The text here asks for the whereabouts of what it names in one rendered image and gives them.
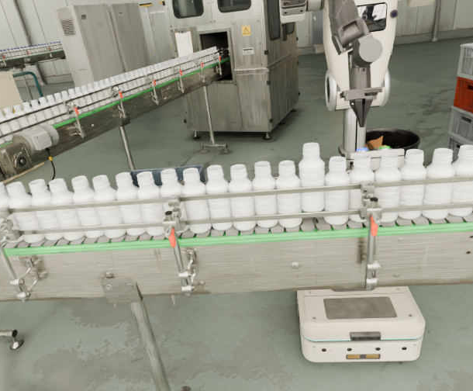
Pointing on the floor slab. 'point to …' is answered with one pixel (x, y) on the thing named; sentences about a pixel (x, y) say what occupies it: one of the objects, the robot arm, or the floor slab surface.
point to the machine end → (240, 63)
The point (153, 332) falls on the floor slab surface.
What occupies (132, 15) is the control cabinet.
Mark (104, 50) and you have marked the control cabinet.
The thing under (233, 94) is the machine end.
